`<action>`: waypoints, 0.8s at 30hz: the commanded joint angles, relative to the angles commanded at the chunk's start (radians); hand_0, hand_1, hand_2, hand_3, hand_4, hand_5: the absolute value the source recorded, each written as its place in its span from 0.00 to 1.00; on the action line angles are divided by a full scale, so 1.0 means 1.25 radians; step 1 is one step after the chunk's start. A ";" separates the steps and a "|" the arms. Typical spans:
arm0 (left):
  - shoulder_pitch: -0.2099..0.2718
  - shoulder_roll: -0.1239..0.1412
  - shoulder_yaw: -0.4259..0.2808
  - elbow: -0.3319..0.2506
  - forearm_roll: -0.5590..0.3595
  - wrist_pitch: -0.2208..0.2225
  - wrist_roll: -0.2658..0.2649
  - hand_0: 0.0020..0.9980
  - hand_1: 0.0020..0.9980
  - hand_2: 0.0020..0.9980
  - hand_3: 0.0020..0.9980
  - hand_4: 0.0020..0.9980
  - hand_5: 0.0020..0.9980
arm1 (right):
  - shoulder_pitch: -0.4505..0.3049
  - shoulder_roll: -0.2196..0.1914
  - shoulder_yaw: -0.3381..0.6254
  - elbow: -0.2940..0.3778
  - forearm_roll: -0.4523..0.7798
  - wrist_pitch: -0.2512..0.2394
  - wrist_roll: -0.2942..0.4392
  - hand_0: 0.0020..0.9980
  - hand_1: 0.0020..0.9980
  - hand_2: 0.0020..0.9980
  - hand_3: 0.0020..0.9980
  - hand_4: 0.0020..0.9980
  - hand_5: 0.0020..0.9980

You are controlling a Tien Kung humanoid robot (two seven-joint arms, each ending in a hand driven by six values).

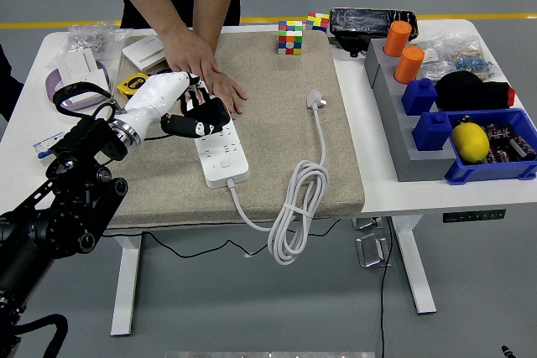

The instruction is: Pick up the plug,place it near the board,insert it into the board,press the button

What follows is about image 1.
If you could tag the person's right hand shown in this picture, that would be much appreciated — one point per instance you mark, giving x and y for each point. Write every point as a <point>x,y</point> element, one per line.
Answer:
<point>189,54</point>

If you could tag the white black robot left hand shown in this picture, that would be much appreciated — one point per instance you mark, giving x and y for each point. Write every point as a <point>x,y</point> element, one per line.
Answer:
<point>155,94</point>

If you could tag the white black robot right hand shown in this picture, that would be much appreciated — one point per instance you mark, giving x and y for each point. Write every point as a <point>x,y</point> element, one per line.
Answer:
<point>508,352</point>

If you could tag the person's left hand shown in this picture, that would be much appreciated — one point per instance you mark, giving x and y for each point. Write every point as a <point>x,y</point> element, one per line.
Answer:
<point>226,89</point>

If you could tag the black power adapter plug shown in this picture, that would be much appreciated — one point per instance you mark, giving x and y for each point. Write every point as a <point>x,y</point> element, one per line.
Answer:
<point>214,111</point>

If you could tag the white power strip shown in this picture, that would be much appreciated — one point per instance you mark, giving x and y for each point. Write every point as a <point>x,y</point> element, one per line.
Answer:
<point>222,165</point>

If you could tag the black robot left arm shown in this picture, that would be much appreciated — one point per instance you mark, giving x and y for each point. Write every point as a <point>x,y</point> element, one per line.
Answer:
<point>75,207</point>

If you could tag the person's left forearm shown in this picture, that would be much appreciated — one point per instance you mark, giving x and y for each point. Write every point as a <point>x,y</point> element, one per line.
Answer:
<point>216,10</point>

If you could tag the yellow tape measure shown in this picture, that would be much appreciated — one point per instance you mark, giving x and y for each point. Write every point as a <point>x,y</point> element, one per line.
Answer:
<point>128,85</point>

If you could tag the grey-brown mat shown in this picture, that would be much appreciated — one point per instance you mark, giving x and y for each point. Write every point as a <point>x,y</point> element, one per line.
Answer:
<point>272,144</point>

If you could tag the multicoloured puzzle cube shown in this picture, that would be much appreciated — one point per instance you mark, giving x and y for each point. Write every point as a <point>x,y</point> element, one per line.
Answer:
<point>317,22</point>
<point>290,37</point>

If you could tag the clear bag of metal parts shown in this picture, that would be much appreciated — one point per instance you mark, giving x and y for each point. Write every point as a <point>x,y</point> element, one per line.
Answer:
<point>90,39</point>

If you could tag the purple plate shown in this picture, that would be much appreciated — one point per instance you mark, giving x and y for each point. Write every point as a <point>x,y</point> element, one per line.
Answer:
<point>50,83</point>

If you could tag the white blue circuit breaker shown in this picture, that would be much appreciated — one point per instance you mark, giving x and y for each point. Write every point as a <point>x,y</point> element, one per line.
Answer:
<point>42,150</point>

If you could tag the white table leg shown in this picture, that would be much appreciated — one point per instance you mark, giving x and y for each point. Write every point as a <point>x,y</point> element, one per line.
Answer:
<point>413,266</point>
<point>123,291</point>

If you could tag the black table control panel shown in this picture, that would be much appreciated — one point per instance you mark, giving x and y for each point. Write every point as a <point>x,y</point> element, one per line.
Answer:
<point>474,216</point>

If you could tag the black plastic-wrapped box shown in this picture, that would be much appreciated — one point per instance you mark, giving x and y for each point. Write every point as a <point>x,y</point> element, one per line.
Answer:
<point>361,22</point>

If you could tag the orange cylinder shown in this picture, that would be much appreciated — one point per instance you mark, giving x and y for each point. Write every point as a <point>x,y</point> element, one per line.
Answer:
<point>409,64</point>
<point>396,39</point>

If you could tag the blue plastic bin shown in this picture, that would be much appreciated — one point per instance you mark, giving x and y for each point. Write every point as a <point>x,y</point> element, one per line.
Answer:
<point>486,172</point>

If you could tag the grey stepped block base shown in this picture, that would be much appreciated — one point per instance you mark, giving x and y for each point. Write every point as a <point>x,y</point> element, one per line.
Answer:
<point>403,152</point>

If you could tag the blue block with knob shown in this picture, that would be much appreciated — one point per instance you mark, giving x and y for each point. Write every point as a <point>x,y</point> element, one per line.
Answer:
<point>418,98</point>
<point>432,131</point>

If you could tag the yellow lemon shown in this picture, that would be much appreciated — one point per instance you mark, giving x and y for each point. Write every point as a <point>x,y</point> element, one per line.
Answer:
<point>470,143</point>

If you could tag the dark electronic components pile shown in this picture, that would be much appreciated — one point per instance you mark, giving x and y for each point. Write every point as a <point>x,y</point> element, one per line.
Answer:
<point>503,136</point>

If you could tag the clear bag of small parts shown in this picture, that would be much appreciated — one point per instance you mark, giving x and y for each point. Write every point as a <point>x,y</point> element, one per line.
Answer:
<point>444,50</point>

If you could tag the black pouch with red end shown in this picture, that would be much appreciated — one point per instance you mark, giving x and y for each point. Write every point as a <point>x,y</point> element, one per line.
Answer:
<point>465,91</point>

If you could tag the clear bag of blue components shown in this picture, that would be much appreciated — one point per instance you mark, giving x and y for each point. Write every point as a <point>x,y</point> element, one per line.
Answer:
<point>474,63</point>

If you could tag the white wall switch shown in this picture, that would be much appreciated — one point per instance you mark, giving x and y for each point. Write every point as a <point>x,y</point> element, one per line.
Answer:
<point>140,50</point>

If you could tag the white wall socket panel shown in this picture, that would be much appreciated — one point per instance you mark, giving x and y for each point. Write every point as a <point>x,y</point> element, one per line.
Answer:
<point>94,78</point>

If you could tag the white switch panel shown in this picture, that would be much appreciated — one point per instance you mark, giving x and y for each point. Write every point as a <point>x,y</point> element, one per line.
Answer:
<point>73,62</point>

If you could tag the silver metal bracket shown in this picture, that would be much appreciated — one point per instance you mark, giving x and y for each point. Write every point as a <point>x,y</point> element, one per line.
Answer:
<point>367,224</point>
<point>371,251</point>

